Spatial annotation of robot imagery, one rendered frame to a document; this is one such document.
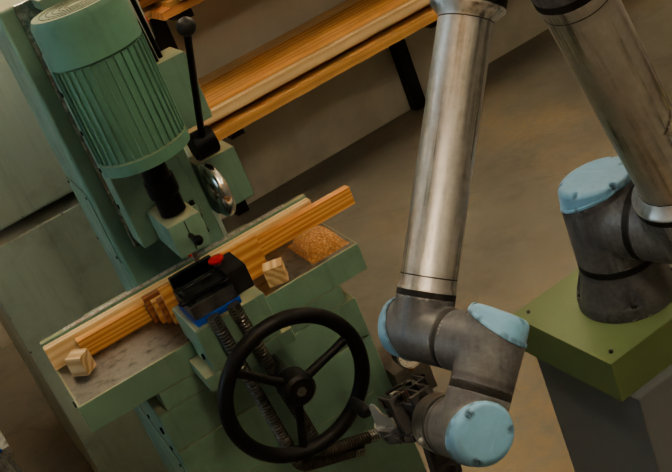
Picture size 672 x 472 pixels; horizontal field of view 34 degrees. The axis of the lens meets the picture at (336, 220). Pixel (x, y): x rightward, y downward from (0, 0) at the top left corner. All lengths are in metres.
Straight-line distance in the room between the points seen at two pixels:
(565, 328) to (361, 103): 3.01
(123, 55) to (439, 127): 0.61
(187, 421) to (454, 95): 0.84
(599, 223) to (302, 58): 2.50
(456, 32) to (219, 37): 3.08
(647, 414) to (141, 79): 1.09
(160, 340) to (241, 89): 2.27
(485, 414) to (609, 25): 0.58
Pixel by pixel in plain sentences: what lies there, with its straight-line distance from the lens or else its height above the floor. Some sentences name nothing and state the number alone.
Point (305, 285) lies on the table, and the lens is 2.06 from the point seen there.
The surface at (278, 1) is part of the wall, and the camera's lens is 4.75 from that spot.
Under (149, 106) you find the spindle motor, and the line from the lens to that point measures 1.96.
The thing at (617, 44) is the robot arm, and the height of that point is 1.24.
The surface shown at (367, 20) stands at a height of 0.62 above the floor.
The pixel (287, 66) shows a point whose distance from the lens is 4.30.
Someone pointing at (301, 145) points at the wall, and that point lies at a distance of 4.88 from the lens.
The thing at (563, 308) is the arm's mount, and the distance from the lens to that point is 2.17.
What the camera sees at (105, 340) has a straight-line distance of 2.13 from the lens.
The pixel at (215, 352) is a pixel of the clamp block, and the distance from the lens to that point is 1.93.
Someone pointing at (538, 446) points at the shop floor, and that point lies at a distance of 2.88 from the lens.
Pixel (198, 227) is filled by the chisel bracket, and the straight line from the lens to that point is 2.07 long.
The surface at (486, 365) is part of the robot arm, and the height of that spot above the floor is 0.97.
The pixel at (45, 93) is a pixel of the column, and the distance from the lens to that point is 2.18.
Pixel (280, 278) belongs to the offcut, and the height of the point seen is 0.91.
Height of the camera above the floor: 1.83
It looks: 25 degrees down
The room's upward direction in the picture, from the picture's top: 22 degrees counter-clockwise
